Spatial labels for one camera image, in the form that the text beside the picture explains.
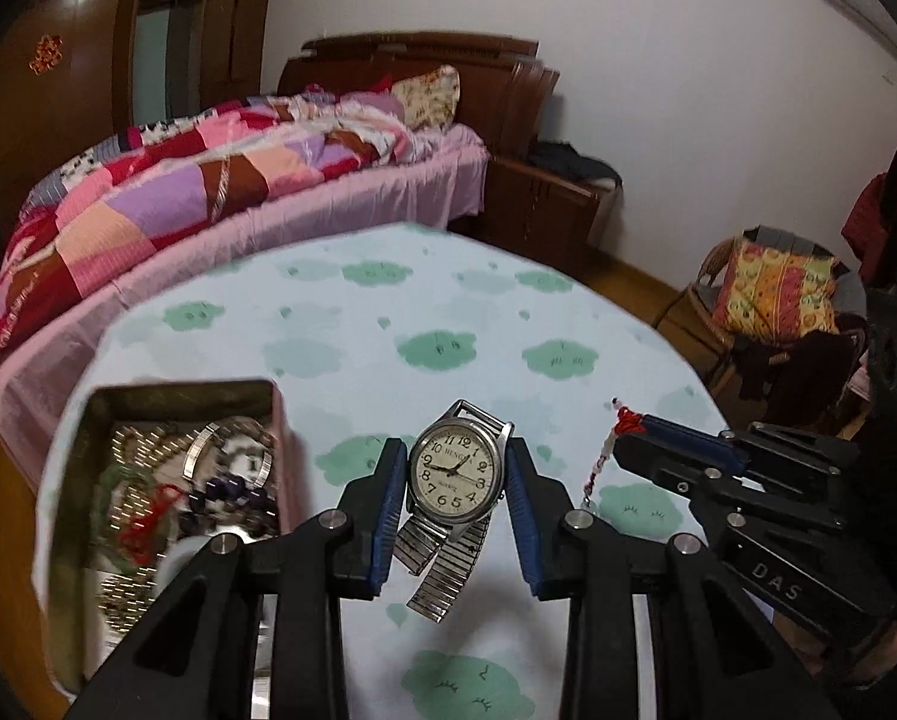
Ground dark brown garment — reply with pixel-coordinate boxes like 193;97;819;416
733;326;869;407

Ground bed with patchwork quilt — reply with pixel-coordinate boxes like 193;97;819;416
0;124;490;481

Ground silver wristwatch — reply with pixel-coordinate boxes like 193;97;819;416
394;399;515;625

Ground wicker chair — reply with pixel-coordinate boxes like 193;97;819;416
654;225;869;428

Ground red cord bracelet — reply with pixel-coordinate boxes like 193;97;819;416
122;484;187;563

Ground silver bangle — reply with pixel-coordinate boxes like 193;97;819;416
182;420;277;485

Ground floral pillow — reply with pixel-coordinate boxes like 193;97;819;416
390;65;462;130

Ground pearl necklace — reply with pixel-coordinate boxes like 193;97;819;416
99;424;194;631

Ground metal tin box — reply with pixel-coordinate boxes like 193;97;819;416
34;379;303;698

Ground red hanging garment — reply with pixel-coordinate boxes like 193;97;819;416
842;172;892;263

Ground white air conditioner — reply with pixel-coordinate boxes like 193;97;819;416
808;0;897;76

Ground red paper decoration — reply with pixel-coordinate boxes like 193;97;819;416
29;34;63;76

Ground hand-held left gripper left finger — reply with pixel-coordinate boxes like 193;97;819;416
65;439;410;720

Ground red knot beaded charm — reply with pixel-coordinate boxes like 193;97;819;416
579;397;648;518

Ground wooden wardrobe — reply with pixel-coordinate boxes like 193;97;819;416
0;0;280;241

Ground wooden nightstand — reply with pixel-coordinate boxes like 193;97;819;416
448;154;622;278

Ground patchwork quilt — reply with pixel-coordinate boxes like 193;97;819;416
0;86;449;383

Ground dark folded clothes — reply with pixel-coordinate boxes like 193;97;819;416
527;139;622;192

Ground purple bead bracelet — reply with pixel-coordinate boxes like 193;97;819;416
182;471;280;533

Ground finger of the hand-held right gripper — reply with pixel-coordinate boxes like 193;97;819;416
614;412;862;497
688;489;897;629

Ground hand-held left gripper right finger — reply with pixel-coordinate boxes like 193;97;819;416
502;439;843;720

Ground wooden bed headboard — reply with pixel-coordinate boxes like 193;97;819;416
277;31;562;158

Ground cloud print tablecloth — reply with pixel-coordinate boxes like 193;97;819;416
32;223;839;720

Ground colourful patterned cushion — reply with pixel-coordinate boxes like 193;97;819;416
714;238;843;342

